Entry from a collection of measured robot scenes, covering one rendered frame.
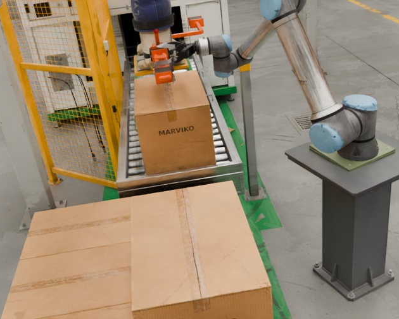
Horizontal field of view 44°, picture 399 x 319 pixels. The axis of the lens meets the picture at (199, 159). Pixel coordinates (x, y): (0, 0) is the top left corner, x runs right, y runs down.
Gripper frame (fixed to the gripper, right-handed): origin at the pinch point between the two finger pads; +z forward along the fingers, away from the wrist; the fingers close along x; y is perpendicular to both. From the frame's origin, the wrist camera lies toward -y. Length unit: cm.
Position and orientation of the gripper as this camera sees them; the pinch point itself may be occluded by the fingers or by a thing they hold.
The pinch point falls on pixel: (159, 54)
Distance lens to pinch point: 257.7
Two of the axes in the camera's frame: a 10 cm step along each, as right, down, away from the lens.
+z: -9.8, 1.7, -0.6
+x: -1.2, -8.7, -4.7
